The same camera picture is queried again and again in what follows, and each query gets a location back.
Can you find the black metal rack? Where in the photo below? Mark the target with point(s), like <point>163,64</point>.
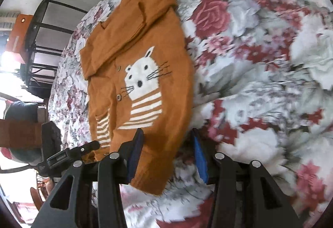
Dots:
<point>44,3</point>

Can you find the wooden chair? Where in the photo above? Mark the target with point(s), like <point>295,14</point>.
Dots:
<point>36,195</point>

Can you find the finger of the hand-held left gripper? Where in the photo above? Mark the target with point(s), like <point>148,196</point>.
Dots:
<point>87,147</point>

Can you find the orange cat sweater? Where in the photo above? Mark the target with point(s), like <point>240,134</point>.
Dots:
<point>145,35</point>

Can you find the orange box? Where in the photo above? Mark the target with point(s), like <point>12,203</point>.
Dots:
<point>19,35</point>

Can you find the dark blue cushion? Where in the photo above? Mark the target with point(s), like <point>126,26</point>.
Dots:
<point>22,113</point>

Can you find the floral blanket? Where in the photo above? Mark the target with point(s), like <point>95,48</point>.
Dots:
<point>247,61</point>

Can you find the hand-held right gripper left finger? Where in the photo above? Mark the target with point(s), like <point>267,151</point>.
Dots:
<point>135,155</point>

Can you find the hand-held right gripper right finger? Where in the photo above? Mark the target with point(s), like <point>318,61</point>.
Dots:
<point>201,157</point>

